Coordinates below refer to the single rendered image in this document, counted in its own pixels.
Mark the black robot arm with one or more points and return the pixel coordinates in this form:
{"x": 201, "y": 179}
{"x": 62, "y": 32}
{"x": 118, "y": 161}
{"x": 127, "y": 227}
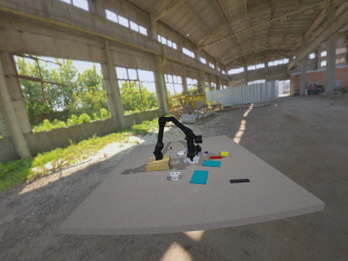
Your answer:
{"x": 191, "y": 137}

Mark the white plate with two holes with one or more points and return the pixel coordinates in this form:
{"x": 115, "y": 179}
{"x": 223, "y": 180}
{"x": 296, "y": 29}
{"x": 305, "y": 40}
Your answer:
{"x": 175, "y": 174}

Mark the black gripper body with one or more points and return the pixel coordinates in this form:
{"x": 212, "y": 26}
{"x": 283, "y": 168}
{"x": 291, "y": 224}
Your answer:
{"x": 191, "y": 153}

